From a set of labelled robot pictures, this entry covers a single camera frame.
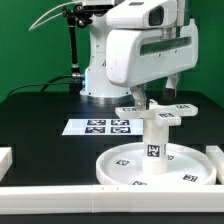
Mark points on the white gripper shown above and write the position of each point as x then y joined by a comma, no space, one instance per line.
135,57

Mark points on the white cross-shaped table base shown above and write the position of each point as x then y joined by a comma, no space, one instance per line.
162,115

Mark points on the white round table top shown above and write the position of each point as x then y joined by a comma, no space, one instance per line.
127,164

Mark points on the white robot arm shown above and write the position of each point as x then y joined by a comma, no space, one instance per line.
171,32

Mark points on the white marker sheet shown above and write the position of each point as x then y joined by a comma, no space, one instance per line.
80,127

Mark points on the white right block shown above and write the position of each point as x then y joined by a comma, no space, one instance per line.
216,156

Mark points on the white block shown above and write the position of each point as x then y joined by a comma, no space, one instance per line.
5,160
216,156

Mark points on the white left block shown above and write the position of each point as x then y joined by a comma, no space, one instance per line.
5,160

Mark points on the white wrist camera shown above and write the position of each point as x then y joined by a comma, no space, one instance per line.
143,14

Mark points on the white front rail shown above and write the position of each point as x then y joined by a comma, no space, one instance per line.
101,198

